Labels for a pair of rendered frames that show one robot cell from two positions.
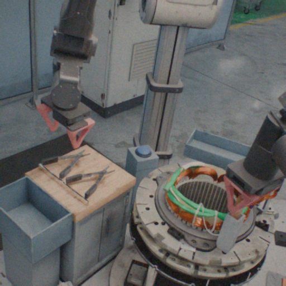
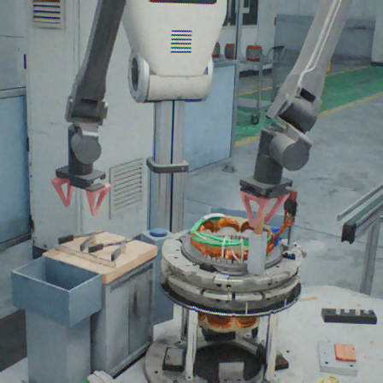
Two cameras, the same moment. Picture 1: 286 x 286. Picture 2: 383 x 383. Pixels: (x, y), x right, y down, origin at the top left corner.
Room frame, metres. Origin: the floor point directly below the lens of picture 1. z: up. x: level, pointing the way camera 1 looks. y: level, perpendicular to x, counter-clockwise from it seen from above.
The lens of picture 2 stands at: (-0.67, 0.06, 1.66)
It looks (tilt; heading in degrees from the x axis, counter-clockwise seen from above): 18 degrees down; 355
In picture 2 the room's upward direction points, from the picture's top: 2 degrees clockwise
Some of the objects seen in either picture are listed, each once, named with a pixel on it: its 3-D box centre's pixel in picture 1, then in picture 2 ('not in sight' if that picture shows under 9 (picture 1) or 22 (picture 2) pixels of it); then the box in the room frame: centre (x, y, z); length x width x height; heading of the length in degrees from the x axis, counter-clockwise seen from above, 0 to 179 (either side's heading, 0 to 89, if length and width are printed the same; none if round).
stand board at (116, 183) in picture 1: (81, 179); (101, 254); (0.72, 0.14, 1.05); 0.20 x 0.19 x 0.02; 144
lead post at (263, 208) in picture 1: (270, 191); (290, 225); (0.67, -0.30, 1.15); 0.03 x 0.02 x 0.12; 134
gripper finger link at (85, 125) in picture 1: (73, 128); (90, 195); (0.72, 0.16, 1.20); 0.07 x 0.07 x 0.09; 54
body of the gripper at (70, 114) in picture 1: (66, 96); (80, 163); (0.73, 0.19, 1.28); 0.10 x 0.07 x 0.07; 54
